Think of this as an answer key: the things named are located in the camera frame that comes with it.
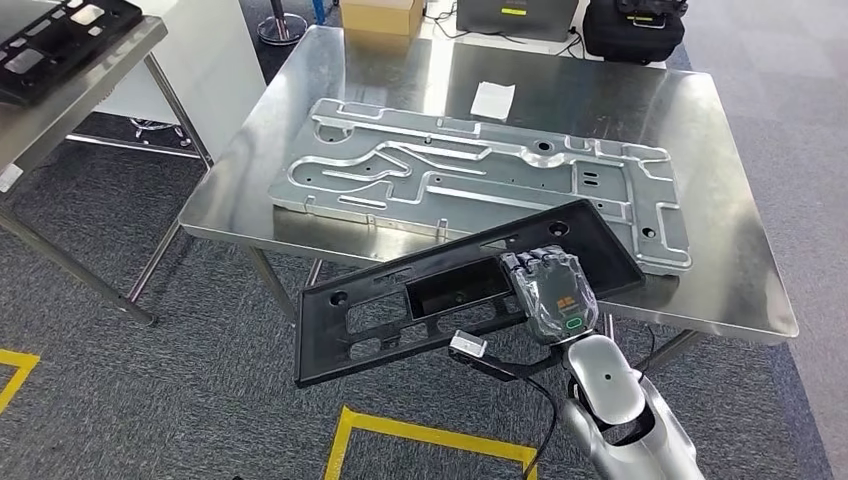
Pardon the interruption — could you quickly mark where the black remote controller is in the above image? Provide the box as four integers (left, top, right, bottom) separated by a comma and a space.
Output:
614, 0, 690, 31

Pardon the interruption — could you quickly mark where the white desk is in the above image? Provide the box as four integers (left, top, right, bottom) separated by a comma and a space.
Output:
423, 13, 669, 71

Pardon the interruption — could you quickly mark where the grey laptop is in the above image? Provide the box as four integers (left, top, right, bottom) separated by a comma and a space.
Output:
457, 0, 582, 44

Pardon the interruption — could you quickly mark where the black carry bag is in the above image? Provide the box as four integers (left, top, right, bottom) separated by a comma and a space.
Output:
582, 0, 688, 66

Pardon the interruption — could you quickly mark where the brown cardboard box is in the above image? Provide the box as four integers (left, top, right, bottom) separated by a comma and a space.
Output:
339, 0, 426, 38

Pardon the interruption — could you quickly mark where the small stainless steel table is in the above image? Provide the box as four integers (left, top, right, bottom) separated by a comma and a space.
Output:
0, 16, 215, 327

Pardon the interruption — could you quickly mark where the white cabinet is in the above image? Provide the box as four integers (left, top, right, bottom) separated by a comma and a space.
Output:
92, 0, 268, 160

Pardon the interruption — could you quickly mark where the white paper sheet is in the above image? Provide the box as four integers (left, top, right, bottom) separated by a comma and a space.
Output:
469, 80, 517, 123

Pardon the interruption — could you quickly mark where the stanchion with chrome base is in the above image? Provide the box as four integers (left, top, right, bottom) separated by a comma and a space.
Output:
256, 0, 310, 46

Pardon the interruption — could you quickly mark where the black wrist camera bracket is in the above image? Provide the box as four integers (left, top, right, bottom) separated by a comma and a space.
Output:
447, 344, 572, 386

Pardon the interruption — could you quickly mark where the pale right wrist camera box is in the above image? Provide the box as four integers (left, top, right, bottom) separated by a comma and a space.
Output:
449, 330, 490, 360

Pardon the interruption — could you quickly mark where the black plastic plate frame part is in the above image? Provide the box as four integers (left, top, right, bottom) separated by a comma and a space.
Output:
293, 198, 648, 390
0, 0, 145, 109

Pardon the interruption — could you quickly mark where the stainless steel workbench table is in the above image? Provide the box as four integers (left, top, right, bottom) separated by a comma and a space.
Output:
125, 25, 801, 376

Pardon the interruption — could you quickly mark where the stamped grey metal plate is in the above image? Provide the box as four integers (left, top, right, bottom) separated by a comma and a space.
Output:
268, 97, 694, 277

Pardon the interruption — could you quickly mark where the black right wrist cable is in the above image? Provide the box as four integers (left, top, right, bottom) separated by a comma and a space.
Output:
519, 374, 562, 480

